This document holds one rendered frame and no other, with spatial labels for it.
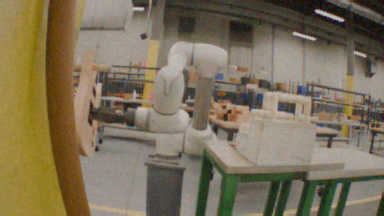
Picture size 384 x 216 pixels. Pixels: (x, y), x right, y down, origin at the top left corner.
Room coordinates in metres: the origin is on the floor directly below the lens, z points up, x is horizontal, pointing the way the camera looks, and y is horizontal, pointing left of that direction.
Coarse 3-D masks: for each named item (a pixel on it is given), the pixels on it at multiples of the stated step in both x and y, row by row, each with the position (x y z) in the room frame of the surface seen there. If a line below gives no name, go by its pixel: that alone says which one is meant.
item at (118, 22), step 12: (96, 0) 0.96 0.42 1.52; (108, 0) 0.97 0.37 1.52; (120, 0) 0.97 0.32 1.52; (84, 12) 0.96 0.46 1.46; (96, 12) 0.96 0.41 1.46; (108, 12) 0.97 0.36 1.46; (120, 12) 0.98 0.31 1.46; (132, 12) 1.13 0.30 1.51; (84, 24) 0.96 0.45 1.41; (96, 24) 0.96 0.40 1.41; (108, 24) 0.97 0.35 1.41; (120, 24) 0.98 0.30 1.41
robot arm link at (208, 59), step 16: (208, 48) 1.54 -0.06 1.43; (192, 64) 1.57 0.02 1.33; (208, 64) 1.55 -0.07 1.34; (224, 64) 1.56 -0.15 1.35; (208, 80) 1.62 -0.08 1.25; (208, 96) 1.68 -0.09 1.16; (208, 112) 1.75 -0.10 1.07; (192, 128) 1.82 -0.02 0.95; (208, 128) 1.83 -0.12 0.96; (192, 144) 1.82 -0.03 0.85
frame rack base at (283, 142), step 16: (256, 128) 1.05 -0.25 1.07; (272, 128) 1.00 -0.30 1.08; (288, 128) 1.00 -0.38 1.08; (304, 128) 1.01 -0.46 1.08; (256, 144) 1.02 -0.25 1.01; (272, 144) 1.00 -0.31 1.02; (288, 144) 1.01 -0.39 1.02; (304, 144) 1.01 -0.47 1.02; (256, 160) 0.99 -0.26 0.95; (272, 160) 1.00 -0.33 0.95; (288, 160) 1.01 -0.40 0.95; (304, 160) 1.02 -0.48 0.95
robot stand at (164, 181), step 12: (156, 168) 1.79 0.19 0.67; (168, 168) 1.77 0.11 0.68; (180, 168) 1.77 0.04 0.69; (156, 180) 1.79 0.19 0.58; (168, 180) 1.79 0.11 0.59; (180, 180) 1.80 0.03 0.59; (156, 192) 1.79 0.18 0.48; (168, 192) 1.79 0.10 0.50; (180, 192) 1.81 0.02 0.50; (156, 204) 1.79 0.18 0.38; (168, 204) 1.79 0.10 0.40; (180, 204) 1.82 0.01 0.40
